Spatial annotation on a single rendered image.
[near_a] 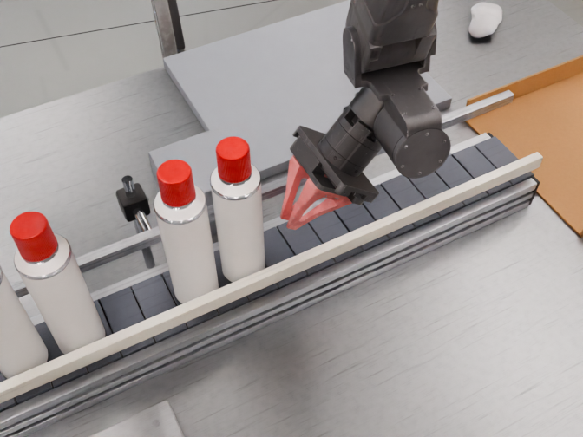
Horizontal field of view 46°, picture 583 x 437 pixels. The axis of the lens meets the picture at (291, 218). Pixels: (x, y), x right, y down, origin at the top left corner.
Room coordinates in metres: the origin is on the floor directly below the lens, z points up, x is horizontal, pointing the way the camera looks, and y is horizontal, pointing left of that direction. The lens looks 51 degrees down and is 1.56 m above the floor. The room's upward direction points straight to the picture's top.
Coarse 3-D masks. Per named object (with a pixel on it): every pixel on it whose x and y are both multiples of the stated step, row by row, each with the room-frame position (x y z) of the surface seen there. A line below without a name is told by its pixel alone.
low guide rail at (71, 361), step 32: (448, 192) 0.56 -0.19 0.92; (480, 192) 0.58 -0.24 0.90; (384, 224) 0.51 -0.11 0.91; (320, 256) 0.47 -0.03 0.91; (224, 288) 0.42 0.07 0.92; (256, 288) 0.43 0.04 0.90; (160, 320) 0.38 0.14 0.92; (96, 352) 0.34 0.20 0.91; (0, 384) 0.31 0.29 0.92; (32, 384) 0.31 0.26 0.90
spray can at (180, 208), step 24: (168, 168) 0.44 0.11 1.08; (168, 192) 0.42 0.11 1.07; (192, 192) 0.43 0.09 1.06; (168, 216) 0.42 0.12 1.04; (192, 216) 0.42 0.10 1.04; (168, 240) 0.42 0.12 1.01; (192, 240) 0.42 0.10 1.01; (168, 264) 0.43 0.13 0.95; (192, 264) 0.42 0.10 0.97; (192, 288) 0.41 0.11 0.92; (216, 288) 0.43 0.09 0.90
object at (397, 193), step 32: (448, 160) 0.65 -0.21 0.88; (480, 160) 0.65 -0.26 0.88; (512, 160) 0.65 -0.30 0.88; (384, 192) 0.59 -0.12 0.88; (416, 192) 0.59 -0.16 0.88; (320, 224) 0.54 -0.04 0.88; (352, 224) 0.54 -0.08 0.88; (416, 224) 0.54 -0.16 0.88; (288, 256) 0.49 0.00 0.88; (352, 256) 0.49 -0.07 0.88; (128, 288) 0.44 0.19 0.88; (160, 288) 0.44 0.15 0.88; (128, 320) 0.40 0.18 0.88; (192, 320) 0.40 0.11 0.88; (128, 352) 0.36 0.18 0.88
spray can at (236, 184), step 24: (240, 144) 0.47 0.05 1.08; (216, 168) 0.48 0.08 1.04; (240, 168) 0.46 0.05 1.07; (216, 192) 0.45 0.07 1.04; (240, 192) 0.45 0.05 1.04; (216, 216) 0.46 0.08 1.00; (240, 216) 0.45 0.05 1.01; (240, 240) 0.45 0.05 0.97; (240, 264) 0.44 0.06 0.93; (264, 264) 0.46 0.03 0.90
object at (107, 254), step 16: (496, 96) 0.69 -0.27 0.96; (512, 96) 0.69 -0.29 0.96; (464, 112) 0.66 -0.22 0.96; (480, 112) 0.66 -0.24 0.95; (272, 192) 0.52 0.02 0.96; (208, 208) 0.50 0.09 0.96; (128, 240) 0.45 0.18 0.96; (144, 240) 0.45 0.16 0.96; (160, 240) 0.46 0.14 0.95; (96, 256) 0.43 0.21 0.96; (112, 256) 0.43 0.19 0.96; (16, 288) 0.39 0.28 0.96
